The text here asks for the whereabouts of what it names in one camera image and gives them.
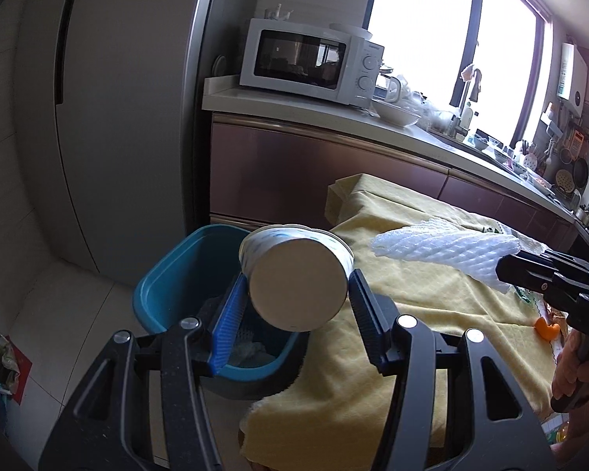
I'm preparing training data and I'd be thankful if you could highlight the person's right hand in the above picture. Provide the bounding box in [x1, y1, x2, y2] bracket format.
[551, 329, 589, 462]

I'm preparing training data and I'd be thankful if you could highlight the white plate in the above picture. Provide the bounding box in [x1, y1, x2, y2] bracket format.
[329, 23, 374, 40]

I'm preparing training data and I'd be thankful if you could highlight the white wall water heater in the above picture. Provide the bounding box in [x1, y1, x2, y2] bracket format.
[556, 42, 589, 116]

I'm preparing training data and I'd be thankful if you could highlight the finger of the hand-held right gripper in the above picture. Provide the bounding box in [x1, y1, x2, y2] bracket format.
[496, 254, 573, 301]
[518, 249, 589, 280]

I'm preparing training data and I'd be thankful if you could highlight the crumpled white paper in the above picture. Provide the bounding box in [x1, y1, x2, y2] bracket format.
[228, 331, 278, 370]

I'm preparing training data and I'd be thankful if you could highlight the metal kitchen faucet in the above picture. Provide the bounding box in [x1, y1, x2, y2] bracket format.
[452, 66, 483, 138]

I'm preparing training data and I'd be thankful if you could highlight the white ceramic bowl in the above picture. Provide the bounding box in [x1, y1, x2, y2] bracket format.
[373, 99, 421, 127]

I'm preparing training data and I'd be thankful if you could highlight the brown kitchen cabinet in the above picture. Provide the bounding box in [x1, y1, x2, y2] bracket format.
[209, 113, 577, 256]

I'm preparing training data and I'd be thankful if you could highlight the white foam fruit net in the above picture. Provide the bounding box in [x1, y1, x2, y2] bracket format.
[369, 222, 521, 295]

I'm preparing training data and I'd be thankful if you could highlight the yellow patterned tablecloth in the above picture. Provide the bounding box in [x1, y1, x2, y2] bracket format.
[239, 173, 577, 467]

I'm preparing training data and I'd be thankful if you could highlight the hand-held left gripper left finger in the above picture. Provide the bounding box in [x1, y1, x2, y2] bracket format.
[38, 275, 251, 471]

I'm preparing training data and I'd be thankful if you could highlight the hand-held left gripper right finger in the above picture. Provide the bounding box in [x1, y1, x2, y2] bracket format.
[348, 269, 553, 471]

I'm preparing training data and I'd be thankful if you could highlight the grey refrigerator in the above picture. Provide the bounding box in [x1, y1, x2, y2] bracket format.
[54, 0, 258, 300]

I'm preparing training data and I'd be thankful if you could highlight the orange peel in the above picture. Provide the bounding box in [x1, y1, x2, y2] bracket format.
[534, 317, 560, 341]

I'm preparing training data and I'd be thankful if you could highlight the white microwave oven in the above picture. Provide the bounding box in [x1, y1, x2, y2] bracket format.
[239, 18, 386, 109]

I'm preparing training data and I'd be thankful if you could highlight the white paper cup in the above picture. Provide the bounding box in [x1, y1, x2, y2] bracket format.
[239, 224, 355, 332]

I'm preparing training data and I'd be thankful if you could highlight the blue plastic trash bin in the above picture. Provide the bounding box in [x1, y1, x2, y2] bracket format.
[132, 224, 310, 400]

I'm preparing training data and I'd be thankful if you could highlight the glass electric kettle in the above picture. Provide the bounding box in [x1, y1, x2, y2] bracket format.
[373, 73, 403, 105]

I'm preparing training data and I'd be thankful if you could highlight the red bag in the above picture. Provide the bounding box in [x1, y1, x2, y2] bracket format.
[0, 336, 33, 405]

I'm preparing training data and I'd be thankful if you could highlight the kitchen window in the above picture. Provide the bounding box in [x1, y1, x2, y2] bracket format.
[366, 0, 553, 148]

